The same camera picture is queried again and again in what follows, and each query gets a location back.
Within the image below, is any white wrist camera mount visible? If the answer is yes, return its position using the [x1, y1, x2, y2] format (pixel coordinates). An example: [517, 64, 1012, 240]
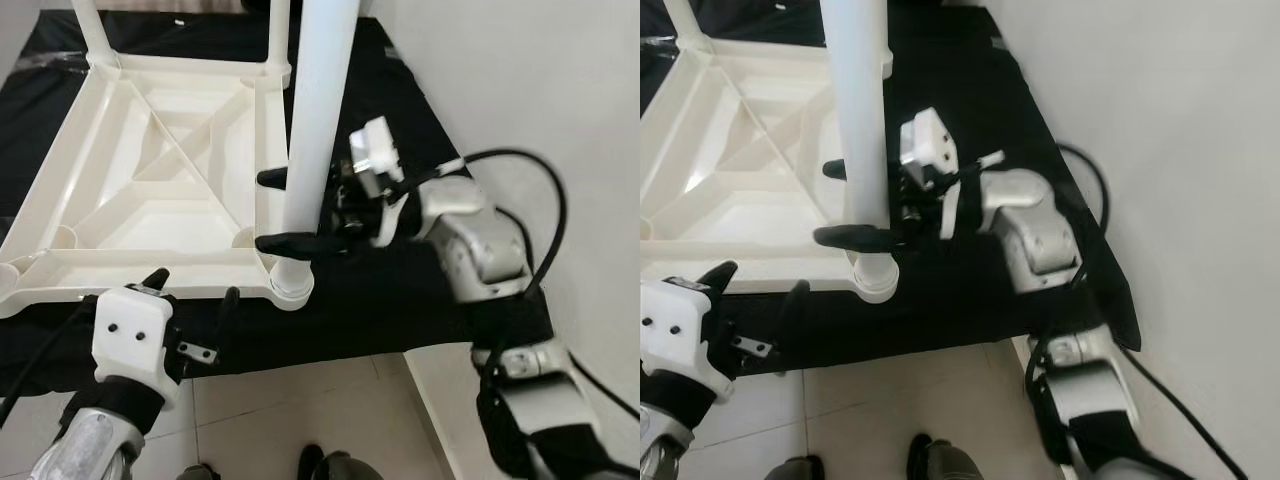
[89, 284, 184, 407]
[347, 116, 404, 202]
[640, 274, 737, 402]
[897, 106, 960, 192]

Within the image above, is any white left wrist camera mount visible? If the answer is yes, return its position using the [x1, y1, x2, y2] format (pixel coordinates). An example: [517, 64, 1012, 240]
[89, 284, 184, 407]
[640, 274, 737, 402]

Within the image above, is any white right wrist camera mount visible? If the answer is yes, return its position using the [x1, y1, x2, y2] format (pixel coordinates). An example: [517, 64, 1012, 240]
[347, 116, 404, 202]
[897, 106, 960, 192]

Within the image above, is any black tablecloth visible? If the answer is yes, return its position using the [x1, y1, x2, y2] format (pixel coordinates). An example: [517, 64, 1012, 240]
[640, 0, 1142, 377]
[0, 8, 557, 397]

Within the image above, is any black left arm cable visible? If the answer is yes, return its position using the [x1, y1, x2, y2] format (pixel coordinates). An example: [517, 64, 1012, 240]
[0, 299, 97, 427]

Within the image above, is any white plastic table leg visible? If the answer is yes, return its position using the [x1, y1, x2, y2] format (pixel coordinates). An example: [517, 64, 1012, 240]
[267, 0, 362, 312]
[69, 0, 122, 72]
[819, 0, 902, 302]
[264, 0, 294, 77]
[664, 0, 714, 57]

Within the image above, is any white plastic children table top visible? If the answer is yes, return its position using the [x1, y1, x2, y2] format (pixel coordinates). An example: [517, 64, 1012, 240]
[640, 34, 902, 304]
[0, 49, 317, 322]

